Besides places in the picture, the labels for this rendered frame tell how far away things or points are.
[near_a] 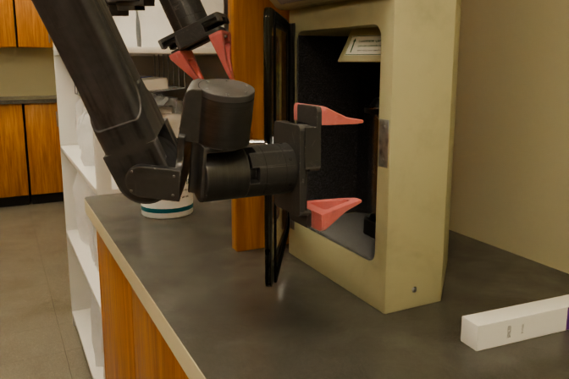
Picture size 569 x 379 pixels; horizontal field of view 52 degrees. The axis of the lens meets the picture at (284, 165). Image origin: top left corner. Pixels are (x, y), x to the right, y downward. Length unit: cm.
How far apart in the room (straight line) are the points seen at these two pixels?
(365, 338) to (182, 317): 27
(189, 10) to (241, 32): 24
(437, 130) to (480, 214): 48
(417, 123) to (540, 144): 40
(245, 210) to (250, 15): 38
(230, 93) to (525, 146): 78
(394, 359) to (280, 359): 15
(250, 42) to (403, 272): 52
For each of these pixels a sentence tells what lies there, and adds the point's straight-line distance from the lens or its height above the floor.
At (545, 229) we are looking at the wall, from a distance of 123.
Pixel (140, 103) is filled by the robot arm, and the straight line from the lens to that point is 59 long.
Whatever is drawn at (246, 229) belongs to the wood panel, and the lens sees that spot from 117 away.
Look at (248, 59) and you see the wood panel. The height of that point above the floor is 132.
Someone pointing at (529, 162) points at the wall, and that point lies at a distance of 123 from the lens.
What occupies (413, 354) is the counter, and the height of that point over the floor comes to 94.
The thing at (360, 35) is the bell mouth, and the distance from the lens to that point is 96.
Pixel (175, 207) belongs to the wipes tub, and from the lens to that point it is 143.
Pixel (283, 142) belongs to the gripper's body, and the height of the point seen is 123.
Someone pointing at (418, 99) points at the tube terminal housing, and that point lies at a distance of 86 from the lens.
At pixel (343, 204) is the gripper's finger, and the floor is 115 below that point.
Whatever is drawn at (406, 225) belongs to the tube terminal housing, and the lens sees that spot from 89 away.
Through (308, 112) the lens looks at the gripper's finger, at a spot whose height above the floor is 126.
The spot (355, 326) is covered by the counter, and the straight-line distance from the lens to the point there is 87.
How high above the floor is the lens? 132
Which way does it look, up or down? 10 degrees down
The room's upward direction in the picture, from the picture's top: straight up
